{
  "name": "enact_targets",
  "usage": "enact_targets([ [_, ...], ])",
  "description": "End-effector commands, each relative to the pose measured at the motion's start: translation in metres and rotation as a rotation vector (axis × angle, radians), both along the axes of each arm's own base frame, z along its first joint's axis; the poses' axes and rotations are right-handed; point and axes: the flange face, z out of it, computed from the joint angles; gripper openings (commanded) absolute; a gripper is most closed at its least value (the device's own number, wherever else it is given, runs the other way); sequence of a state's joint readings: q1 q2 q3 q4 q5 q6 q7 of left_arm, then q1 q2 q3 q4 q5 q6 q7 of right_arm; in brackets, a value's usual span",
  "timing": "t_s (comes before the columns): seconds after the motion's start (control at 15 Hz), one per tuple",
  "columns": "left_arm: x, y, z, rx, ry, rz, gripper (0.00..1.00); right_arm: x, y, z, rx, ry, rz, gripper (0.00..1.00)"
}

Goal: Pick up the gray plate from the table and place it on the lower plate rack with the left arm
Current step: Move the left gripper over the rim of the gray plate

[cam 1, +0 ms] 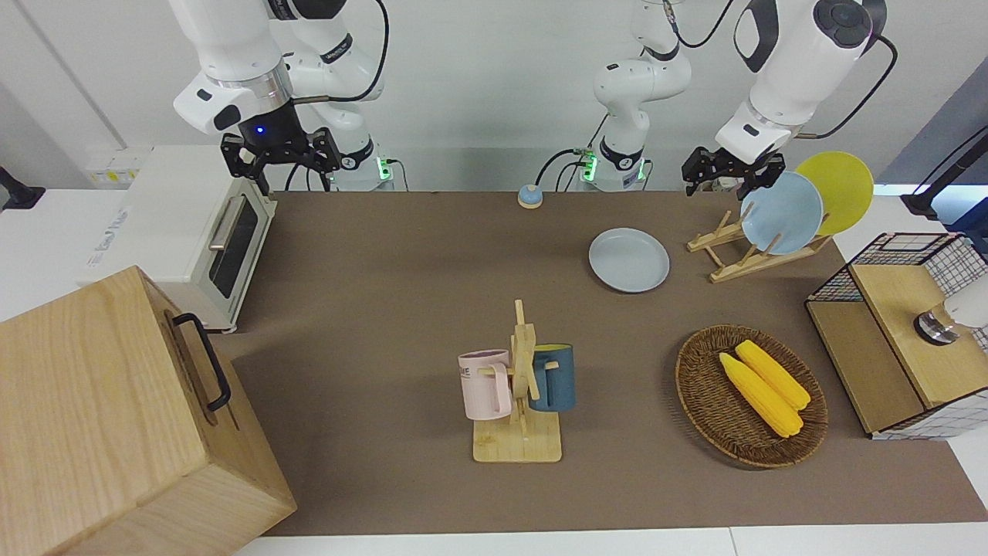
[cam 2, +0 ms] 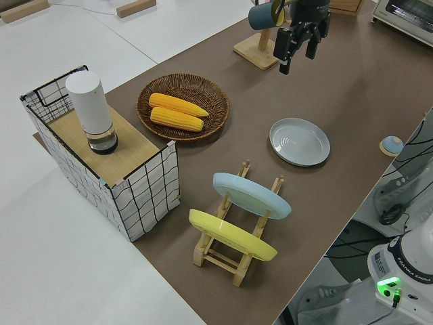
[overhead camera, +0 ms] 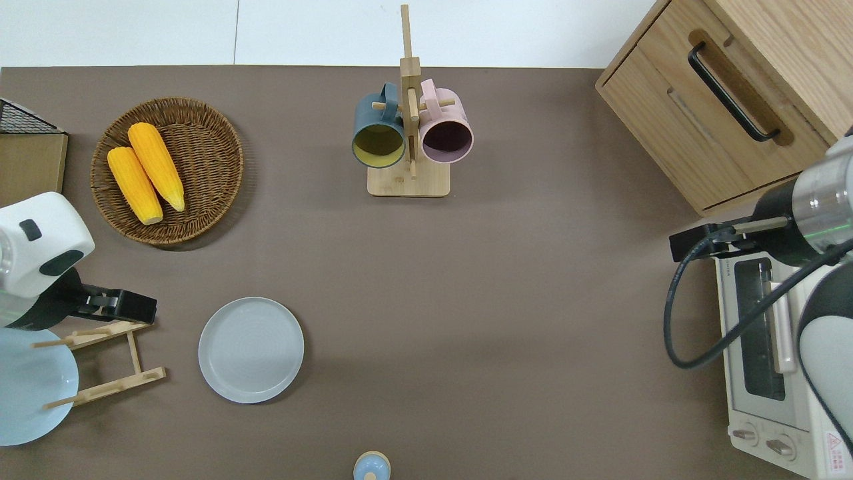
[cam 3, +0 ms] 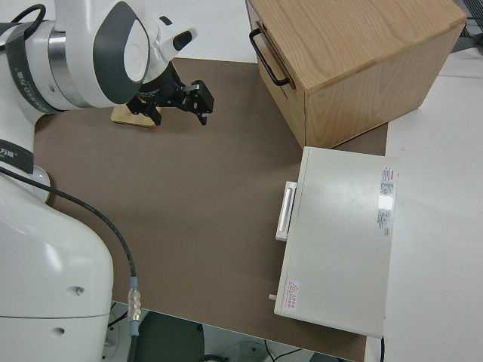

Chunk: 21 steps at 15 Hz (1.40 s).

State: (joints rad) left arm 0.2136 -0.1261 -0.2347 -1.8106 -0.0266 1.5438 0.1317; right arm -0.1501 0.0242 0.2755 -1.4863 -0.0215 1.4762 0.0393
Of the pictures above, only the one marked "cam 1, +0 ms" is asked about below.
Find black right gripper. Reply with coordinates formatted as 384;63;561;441
221;124;343;197

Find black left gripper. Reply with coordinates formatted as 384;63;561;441
682;145;787;203

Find gray plate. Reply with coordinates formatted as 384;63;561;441
588;227;671;293

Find light blue plate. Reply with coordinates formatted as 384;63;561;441
739;171;824;256

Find wooden plate rack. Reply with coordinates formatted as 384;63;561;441
687;210;833;284

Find yellow plate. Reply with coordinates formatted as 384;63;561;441
795;151;875;237

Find white toaster oven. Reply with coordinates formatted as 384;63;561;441
77;145;277;334

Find brown table mat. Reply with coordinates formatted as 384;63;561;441
232;191;988;537

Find yellow corn cob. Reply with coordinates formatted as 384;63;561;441
719;352;804;439
735;340;811;411

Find brown wicker basket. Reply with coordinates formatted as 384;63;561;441
675;324;829;470

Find dark blue mug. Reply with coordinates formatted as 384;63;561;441
530;344;577;412

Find white object with silver base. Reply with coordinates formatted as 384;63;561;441
914;274;988;346

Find pink mug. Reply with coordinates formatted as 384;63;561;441
458;349;514;422

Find wooden drawer cabinet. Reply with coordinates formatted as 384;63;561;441
0;265;298;556

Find wooden mug tree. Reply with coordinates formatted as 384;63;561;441
472;300;563;464

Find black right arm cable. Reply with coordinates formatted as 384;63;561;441
293;0;391;103

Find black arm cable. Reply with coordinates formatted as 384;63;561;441
293;0;391;103
795;35;900;140

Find black base cable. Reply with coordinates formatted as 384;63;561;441
536;116;611;192

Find white wall socket strip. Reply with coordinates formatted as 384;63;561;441
86;147;151;188

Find black cabinet handle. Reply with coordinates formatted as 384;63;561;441
172;312;232;412

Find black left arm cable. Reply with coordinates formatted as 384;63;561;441
795;35;900;140

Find wire and wood shelf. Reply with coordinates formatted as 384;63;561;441
804;232;988;441

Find black clamp mount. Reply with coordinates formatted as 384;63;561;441
0;166;45;211

